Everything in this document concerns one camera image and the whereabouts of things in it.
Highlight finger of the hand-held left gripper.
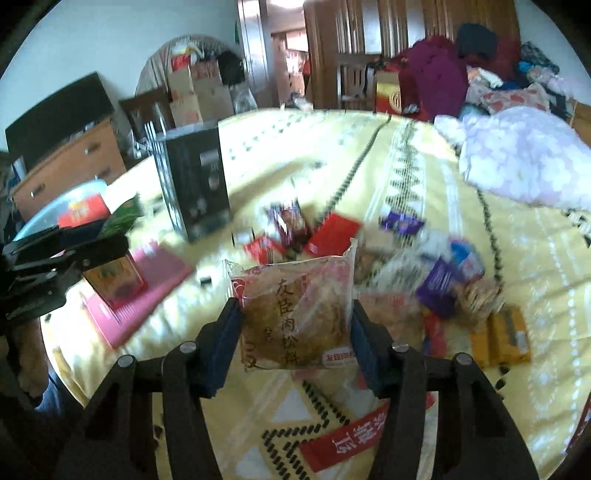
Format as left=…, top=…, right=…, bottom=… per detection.
left=2, top=222, right=131, bottom=274
left=0, top=270, right=71, bottom=303

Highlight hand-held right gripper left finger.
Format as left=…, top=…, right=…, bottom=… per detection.
left=53, top=298, right=241, bottom=480

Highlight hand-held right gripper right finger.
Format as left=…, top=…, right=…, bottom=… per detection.
left=352, top=299, right=541, bottom=480

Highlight brown pastry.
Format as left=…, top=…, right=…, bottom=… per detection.
left=225, top=237, right=358, bottom=372

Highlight person's left hand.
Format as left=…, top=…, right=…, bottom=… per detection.
left=4, top=320, right=49, bottom=400

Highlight tall red box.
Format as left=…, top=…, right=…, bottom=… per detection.
left=83, top=254, right=149, bottom=311

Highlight red packet with gold print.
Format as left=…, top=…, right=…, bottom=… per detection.
left=58, top=194, right=112, bottom=228

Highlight green snack packet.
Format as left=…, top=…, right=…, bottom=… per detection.
left=99, top=194, right=144, bottom=238

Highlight pale blue plastic basin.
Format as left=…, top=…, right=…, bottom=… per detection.
left=11, top=178, right=109, bottom=243

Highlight flat pink box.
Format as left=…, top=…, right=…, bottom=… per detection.
left=81, top=242, right=195, bottom=349

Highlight long red packet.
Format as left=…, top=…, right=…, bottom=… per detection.
left=298, top=392, right=437, bottom=474

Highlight wooden dresser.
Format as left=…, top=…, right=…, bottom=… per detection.
left=10, top=117, right=127, bottom=222

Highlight purple snack packet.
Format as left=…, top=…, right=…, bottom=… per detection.
left=379, top=210, right=426, bottom=237
left=416, top=258, right=467, bottom=320

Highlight small red snack packet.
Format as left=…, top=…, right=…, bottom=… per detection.
left=244, top=235, right=284, bottom=265

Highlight flat red snack packet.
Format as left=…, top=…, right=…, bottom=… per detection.
left=304, top=212, right=362, bottom=259

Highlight black printed box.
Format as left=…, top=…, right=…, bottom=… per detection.
left=152, top=122, right=232, bottom=243

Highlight orange snack packet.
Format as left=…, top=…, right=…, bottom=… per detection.
left=468, top=305, right=532, bottom=368

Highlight blue and white snack packet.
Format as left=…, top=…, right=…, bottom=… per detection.
left=445, top=237, right=485, bottom=283

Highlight black television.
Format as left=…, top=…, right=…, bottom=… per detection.
left=4, top=71, right=115, bottom=160

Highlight dark red snack packet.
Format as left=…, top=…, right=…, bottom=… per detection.
left=265, top=200, right=310, bottom=250

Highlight dark wooden chair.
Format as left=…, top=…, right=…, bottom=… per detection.
left=119, top=88, right=174, bottom=134

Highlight cardboard box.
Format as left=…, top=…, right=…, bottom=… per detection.
left=196, top=78, right=235, bottom=121
left=168, top=92, right=204, bottom=127

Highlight stacked cardboard boxes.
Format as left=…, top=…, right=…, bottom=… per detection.
left=136, top=37, right=241, bottom=97

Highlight yellow patterned bedsheet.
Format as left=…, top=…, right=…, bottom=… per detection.
left=41, top=108, right=591, bottom=480

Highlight black bag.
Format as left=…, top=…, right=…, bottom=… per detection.
left=217, top=50, right=246, bottom=86

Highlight floral white quilt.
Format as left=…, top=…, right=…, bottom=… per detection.
left=434, top=106, right=591, bottom=213

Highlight red box with gold pattern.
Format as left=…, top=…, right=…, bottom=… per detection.
left=374, top=69, right=416, bottom=116

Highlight brown slatted wooden chair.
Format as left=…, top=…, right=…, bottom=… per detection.
left=337, top=53, right=376, bottom=112

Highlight pink patterned pillow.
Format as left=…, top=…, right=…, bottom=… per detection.
left=480, top=83, right=551, bottom=116

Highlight pile of mixed clothes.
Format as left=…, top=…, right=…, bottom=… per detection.
left=455, top=23, right=573, bottom=121

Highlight wooden wardrobe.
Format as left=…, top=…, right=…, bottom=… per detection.
left=304, top=0, right=522, bottom=112

